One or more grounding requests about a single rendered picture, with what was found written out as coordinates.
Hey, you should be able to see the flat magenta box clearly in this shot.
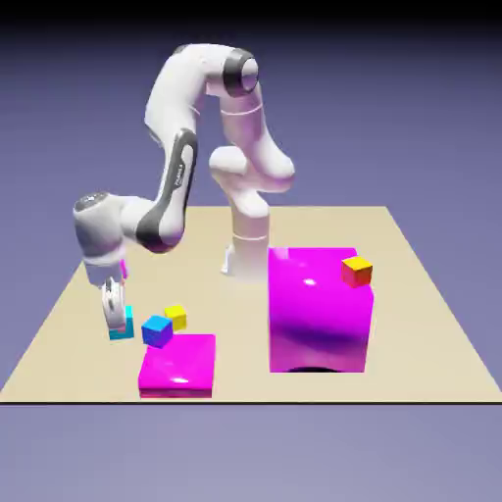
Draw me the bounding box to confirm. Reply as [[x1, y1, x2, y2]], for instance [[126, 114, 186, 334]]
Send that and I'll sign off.
[[137, 333, 217, 399]]

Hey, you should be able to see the large magenta box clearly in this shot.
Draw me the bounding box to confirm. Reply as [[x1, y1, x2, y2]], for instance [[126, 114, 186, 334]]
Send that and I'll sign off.
[[267, 246, 375, 375]]

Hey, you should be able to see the small orange cube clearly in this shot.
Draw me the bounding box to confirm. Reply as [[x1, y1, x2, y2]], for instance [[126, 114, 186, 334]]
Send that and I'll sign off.
[[340, 255, 374, 289]]

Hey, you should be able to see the small blue cube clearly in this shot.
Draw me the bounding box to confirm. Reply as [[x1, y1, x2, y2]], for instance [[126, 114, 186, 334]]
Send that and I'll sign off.
[[140, 314, 175, 349]]

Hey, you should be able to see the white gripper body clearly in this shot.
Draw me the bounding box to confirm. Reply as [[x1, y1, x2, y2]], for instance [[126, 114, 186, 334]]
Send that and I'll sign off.
[[101, 276, 127, 329]]

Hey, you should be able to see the small cyan cube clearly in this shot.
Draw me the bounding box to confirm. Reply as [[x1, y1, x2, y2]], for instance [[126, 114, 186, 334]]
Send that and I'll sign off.
[[108, 305, 135, 341]]

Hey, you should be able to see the small yellow cube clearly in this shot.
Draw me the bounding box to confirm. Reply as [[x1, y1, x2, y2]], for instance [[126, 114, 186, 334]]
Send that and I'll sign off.
[[164, 304, 188, 331]]

